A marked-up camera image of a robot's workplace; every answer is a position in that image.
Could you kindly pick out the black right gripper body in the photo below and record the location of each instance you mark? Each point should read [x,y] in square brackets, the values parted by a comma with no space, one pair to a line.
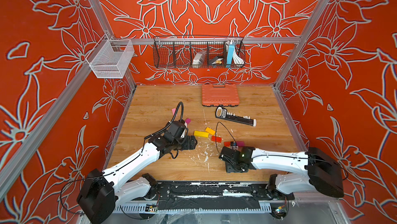
[232,168]

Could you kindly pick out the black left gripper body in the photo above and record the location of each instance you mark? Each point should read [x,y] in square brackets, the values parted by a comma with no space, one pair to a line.
[177,145]

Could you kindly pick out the bright yellow block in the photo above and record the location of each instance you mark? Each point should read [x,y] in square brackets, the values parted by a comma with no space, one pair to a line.
[201,134]

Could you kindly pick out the small magenta block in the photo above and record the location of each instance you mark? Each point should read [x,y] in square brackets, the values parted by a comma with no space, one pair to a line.
[240,143]

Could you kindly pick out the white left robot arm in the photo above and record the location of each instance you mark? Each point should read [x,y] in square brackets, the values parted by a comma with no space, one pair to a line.
[103,191]

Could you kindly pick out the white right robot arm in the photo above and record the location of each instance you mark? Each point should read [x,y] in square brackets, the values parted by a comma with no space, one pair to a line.
[306,171]

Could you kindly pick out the orange block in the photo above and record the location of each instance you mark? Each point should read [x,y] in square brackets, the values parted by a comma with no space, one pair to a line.
[210,131]

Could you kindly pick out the small red block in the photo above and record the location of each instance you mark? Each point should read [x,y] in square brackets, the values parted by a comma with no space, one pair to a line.
[216,139]

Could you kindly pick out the orange plastic tool case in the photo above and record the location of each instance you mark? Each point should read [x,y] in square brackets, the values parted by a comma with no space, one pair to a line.
[220,95]

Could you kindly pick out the silver packet in basket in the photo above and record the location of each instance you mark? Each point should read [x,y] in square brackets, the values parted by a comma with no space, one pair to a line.
[199,59]

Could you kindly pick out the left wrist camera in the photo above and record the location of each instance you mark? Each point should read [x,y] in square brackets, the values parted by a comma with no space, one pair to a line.
[176,132]

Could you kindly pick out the black wire wall basket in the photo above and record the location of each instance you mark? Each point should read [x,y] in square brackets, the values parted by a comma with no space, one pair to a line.
[199,51]

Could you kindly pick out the white wire basket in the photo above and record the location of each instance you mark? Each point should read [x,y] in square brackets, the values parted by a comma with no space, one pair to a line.
[111,61]

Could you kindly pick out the aluminium frame post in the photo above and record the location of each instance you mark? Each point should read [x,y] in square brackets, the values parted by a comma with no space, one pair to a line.
[102,19]

